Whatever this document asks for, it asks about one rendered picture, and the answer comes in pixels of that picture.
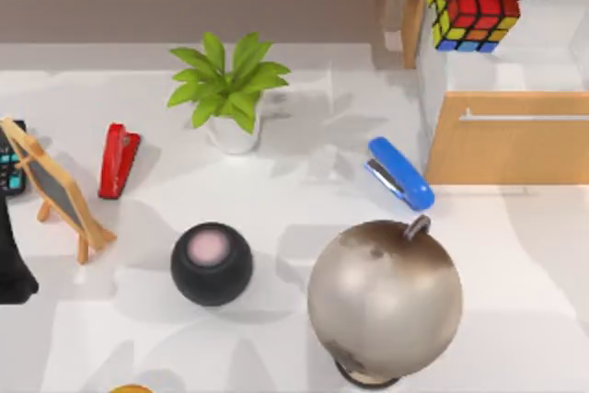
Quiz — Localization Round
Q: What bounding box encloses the multicoloured puzzle cube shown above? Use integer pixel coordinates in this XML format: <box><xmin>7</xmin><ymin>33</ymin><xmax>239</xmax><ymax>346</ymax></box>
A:
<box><xmin>426</xmin><ymin>0</ymin><xmax>522</xmax><ymax>53</ymax></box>

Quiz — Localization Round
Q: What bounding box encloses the wooden cupboard side panel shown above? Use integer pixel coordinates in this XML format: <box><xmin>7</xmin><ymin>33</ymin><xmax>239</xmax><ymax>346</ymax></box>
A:
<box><xmin>400</xmin><ymin>0</ymin><xmax>437</xmax><ymax>69</ymax></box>

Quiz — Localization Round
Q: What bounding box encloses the pale wooden drawer front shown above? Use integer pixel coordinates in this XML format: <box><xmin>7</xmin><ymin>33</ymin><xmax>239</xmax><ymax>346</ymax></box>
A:
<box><xmin>423</xmin><ymin>90</ymin><xmax>589</xmax><ymax>188</ymax></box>

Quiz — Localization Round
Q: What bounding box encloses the blue stapler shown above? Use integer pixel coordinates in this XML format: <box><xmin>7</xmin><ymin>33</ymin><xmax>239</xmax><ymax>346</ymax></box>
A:
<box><xmin>364</xmin><ymin>135</ymin><xmax>436</xmax><ymax>212</ymax></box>

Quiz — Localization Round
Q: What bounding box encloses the green plant in white pot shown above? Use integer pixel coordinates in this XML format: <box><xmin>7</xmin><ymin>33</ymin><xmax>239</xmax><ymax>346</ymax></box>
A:
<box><xmin>166</xmin><ymin>31</ymin><xmax>293</xmax><ymax>156</ymax></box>

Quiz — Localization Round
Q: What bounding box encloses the grey globe on black stand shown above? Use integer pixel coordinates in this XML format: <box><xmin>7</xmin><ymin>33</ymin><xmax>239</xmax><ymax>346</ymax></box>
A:
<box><xmin>306</xmin><ymin>214</ymin><xmax>464</xmax><ymax>388</ymax></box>

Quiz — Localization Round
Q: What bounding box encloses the black round speaker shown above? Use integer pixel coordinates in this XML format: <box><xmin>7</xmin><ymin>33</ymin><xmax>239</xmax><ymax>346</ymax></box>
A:
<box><xmin>169</xmin><ymin>222</ymin><xmax>255</xmax><ymax>307</ymax></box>

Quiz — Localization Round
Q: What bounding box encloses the red stapler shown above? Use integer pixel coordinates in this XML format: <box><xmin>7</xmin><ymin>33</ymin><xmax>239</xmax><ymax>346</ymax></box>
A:
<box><xmin>97</xmin><ymin>122</ymin><xmax>143</xmax><ymax>202</ymax></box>

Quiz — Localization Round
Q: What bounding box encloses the wooden framed blackboard easel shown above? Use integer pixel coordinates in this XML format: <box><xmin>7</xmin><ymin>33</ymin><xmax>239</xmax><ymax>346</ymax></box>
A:
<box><xmin>0</xmin><ymin>115</ymin><xmax>119</xmax><ymax>266</ymax></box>

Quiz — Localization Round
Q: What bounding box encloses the black calculator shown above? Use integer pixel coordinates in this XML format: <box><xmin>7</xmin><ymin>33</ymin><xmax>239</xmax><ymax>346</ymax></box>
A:
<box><xmin>0</xmin><ymin>119</ymin><xmax>29</xmax><ymax>197</ymax></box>

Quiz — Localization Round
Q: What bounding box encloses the orange round object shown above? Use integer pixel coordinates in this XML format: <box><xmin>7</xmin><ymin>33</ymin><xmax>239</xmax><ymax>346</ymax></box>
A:
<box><xmin>108</xmin><ymin>383</ymin><xmax>155</xmax><ymax>393</ymax></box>

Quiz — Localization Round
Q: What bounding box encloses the long metal drawer handle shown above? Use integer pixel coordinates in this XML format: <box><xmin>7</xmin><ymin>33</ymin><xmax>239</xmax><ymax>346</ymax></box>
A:
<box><xmin>458</xmin><ymin>108</ymin><xmax>589</xmax><ymax>123</ymax></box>

